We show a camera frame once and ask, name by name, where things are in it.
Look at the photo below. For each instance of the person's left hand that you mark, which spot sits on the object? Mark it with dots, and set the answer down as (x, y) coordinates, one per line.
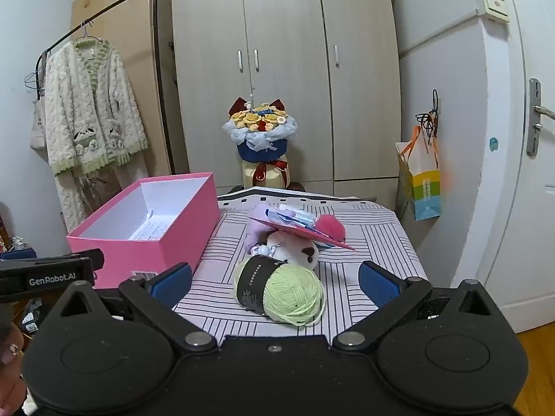
(8, 351)

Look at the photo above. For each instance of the light wooden cabinet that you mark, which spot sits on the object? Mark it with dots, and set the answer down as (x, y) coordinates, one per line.
(130, 21)

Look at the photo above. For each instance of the colourful paper bag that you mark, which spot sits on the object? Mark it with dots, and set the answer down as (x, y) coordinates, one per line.
(425, 190)

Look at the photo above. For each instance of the cream fleece cardigan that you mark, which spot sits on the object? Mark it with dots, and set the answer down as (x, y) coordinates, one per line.
(95, 104)

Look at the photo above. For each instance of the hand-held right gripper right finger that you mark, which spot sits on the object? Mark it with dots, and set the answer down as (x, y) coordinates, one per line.
(377, 284)

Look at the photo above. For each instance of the pink cardboard box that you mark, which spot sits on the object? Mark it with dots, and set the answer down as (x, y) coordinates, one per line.
(130, 260)

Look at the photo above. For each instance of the white paper sheet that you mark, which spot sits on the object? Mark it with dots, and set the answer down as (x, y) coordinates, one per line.
(149, 229)

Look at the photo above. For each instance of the blue tissue packet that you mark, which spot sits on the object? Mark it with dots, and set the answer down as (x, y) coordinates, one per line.
(299, 221)

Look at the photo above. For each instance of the green yarn ball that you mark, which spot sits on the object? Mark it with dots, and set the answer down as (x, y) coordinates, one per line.
(295, 294)

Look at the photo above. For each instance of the white tote bag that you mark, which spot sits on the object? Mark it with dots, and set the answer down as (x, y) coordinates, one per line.
(38, 130)

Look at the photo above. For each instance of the pink fluffy pom-pom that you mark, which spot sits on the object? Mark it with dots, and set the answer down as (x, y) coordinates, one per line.
(329, 225)

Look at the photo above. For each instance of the crochet flower bouquet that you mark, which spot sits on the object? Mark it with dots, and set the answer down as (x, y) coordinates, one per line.
(260, 147)

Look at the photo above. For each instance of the dark brown stool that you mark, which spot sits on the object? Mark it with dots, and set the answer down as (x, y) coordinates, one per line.
(297, 187)

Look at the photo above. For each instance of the beige wall switch box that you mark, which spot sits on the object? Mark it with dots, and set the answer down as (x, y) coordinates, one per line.
(494, 4)

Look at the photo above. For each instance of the beige wardrobe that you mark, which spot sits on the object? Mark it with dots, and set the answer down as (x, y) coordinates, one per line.
(286, 30)

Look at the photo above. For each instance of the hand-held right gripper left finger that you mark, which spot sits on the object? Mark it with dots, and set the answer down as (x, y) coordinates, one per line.
(173, 284)

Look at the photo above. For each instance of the black metal clothes rack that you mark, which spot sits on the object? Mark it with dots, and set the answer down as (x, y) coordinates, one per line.
(108, 13)

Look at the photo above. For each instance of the white plush toy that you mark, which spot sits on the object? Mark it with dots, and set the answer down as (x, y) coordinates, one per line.
(299, 253)

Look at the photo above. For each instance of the cream fleece pants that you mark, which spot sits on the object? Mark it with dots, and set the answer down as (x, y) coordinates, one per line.
(73, 199)

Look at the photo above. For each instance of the purple plush toy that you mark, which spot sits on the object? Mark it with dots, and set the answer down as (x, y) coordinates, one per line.
(260, 229)

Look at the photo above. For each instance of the small round wall sticker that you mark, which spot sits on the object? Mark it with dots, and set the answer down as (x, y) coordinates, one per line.
(494, 144)

